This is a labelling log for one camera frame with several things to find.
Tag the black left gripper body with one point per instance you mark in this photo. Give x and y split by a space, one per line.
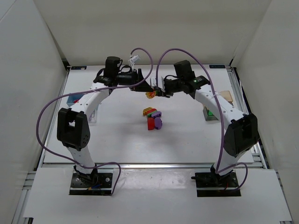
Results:
139 77

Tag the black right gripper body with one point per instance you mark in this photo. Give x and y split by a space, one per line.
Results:
165 86

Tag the yellow orange printed lego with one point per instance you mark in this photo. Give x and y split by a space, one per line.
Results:
150 95

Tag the purple lego plate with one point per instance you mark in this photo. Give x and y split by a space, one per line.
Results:
156 114

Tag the yellow black striped lego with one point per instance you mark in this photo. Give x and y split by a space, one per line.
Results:
148 110

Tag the small green lego brick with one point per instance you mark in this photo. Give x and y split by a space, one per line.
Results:
210 113

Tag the red green rounded lego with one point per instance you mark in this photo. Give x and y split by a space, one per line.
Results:
151 113

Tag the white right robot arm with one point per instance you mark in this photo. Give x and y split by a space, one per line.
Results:
239 131

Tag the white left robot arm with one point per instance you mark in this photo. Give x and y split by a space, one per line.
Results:
73 123

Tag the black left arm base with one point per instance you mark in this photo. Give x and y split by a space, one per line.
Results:
101 185

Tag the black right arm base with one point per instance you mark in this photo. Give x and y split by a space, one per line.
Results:
208 184

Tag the purple half-round lego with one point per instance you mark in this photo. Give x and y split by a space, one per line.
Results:
158 123

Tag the red half-round lego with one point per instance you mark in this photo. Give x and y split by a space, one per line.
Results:
151 123

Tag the blue label sticker right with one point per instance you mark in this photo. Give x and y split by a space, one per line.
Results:
217 66

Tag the blue label sticker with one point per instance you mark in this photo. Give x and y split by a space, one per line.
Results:
78 68
217 66

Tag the grey translucent container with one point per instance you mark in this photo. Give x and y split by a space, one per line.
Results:
208 115

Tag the orange translucent container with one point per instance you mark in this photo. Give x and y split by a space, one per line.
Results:
227 96

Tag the clear plastic container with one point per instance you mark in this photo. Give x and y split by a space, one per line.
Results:
93 117

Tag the blue label sticker left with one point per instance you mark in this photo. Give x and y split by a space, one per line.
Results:
78 68

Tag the blue plastic container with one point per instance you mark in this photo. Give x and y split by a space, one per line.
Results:
71 98

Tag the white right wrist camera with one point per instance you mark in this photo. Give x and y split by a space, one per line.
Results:
157 83

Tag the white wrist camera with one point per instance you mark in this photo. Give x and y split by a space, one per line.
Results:
157 83
133 60

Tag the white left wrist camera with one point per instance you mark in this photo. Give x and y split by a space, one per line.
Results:
133 60

